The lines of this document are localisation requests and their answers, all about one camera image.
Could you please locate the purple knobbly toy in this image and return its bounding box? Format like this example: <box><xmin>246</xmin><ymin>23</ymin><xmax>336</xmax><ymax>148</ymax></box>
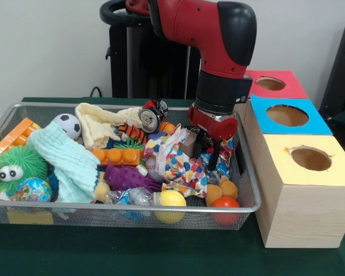
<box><xmin>103</xmin><ymin>162</ymin><xmax>164</xmax><ymax>194</ymax></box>

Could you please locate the orange studded building brick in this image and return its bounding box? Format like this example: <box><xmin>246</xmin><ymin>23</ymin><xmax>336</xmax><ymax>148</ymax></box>
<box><xmin>89</xmin><ymin>147</ymin><xmax>141</xmax><ymax>167</ymax></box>

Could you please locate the crushed clear plastic bottle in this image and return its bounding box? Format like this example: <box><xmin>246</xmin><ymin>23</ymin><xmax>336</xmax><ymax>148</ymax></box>
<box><xmin>198</xmin><ymin>152</ymin><xmax>232</xmax><ymax>185</ymax></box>
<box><xmin>104</xmin><ymin>186</ymin><xmax>162</xmax><ymax>206</ymax></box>

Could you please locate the cream waffle cloth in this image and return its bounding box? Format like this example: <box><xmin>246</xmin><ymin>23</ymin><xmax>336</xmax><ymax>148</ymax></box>
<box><xmin>74</xmin><ymin>102</ymin><xmax>144</xmax><ymax>150</ymax></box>

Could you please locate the globe print ball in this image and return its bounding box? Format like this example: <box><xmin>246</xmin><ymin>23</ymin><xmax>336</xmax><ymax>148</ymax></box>
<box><xmin>14</xmin><ymin>177</ymin><xmax>52</xmax><ymax>202</ymax></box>

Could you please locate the black panel stand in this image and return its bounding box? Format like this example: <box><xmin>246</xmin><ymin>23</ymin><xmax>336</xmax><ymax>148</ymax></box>
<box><xmin>318</xmin><ymin>18</ymin><xmax>345</xmax><ymax>117</ymax></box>

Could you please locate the polka dot cloth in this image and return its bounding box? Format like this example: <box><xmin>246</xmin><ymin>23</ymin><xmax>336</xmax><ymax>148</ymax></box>
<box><xmin>142</xmin><ymin>123</ymin><xmax>235</xmax><ymax>199</ymax></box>

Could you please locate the mint green cloth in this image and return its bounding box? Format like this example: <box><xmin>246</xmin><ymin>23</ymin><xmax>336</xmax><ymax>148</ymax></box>
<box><xmin>27</xmin><ymin>120</ymin><xmax>101</xmax><ymax>204</ymax></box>

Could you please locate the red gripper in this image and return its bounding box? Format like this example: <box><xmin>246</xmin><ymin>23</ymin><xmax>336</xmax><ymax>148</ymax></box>
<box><xmin>188</xmin><ymin>105</ymin><xmax>239</xmax><ymax>170</ymax></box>

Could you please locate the dark green tablecloth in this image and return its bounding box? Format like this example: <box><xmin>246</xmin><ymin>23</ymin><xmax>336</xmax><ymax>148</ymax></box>
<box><xmin>0</xmin><ymin>97</ymin><xmax>345</xmax><ymax>276</ymax></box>

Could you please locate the yellow ball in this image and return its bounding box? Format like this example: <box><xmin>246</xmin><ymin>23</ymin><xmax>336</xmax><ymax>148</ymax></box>
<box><xmin>154</xmin><ymin>189</ymin><xmax>187</xmax><ymax>225</ymax></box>

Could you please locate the red orange ball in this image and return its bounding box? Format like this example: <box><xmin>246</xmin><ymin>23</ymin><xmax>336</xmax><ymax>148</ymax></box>
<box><xmin>211</xmin><ymin>197</ymin><xmax>242</xmax><ymax>227</ymax></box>

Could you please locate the wooden three-hole box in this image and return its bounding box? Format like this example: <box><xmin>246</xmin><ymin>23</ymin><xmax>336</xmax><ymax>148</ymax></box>
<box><xmin>231</xmin><ymin>69</ymin><xmax>345</xmax><ymax>249</ymax></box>

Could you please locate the crushed soda can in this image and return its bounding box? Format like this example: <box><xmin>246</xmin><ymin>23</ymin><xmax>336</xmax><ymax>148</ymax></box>
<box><xmin>137</xmin><ymin>98</ymin><xmax>170</xmax><ymax>133</ymax></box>

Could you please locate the green spiky ball with eyes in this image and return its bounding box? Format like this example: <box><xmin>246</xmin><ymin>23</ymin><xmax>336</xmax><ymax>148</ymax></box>
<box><xmin>0</xmin><ymin>144</ymin><xmax>49</xmax><ymax>196</ymax></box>

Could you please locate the wire mesh bin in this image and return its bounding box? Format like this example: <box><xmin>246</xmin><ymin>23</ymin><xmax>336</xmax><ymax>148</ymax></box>
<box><xmin>0</xmin><ymin>102</ymin><xmax>262</xmax><ymax>232</ymax></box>

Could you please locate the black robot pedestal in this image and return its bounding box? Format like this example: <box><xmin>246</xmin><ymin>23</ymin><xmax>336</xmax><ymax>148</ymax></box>
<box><xmin>99</xmin><ymin>0</ymin><xmax>202</xmax><ymax>100</ymax></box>

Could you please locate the small soccer ball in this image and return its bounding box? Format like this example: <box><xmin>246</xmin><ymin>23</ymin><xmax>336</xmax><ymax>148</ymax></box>
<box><xmin>52</xmin><ymin>113</ymin><xmax>82</xmax><ymax>141</ymax></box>

